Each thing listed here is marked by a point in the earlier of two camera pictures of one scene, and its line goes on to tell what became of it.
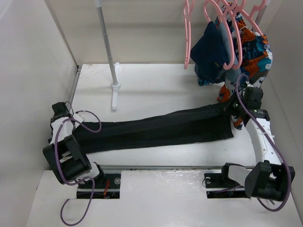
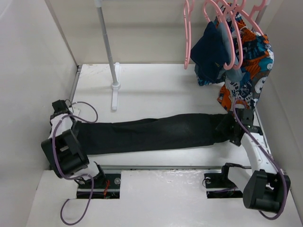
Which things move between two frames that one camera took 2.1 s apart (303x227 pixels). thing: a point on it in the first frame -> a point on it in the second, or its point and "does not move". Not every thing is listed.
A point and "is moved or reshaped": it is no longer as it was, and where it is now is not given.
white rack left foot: (115, 87) does not move
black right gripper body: (234, 106) -> (229, 131)
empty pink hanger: (188, 7) does not move
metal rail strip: (159, 167) does not move
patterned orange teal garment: (254, 56) does not move
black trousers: (208, 124) is moved or reshaped
